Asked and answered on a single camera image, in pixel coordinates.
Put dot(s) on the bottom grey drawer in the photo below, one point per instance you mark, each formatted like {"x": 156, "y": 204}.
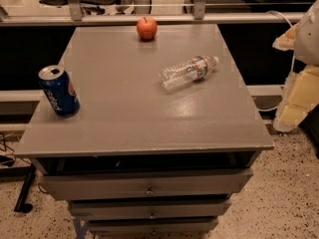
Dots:
{"x": 153, "y": 226}

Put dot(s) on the blue pepsi can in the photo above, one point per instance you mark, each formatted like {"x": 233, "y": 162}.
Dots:
{"x": 59, "y": 90}

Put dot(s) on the grey drawer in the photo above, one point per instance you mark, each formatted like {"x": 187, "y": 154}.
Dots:
{"x": 139, "y": 185}
{"x": 150, "y": 209}
{"x": 153, "y": 226}

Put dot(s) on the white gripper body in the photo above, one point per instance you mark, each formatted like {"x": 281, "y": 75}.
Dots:
{"x": 308, "y": 39}

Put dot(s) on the red apple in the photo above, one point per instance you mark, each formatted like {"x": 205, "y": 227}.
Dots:
{"x": 147, "y": 28}

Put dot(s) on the middle grey drawer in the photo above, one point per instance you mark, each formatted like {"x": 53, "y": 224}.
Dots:
{"x": 150, "y": 209}

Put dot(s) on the top grey drawer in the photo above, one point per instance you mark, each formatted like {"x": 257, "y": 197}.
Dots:
{"x": 139, "y": 185}

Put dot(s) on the grey drawer cabinet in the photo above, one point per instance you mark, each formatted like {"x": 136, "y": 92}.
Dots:
{"x": 127, "y": 121}

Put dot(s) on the black stand leg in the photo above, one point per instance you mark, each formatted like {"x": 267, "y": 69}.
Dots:
{"x": 21, "y": 205}

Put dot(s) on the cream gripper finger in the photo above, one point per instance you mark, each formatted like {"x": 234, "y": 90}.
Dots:
{"x": 300, "y": 97}
{"x": 287, "y": 40}

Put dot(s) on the clear plastic water bottle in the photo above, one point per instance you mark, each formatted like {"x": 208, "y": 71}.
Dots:
{"x": 192, "y": 70}

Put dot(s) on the metal window rail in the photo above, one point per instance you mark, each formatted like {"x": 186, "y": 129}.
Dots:
{"x": 129, "y": 12}

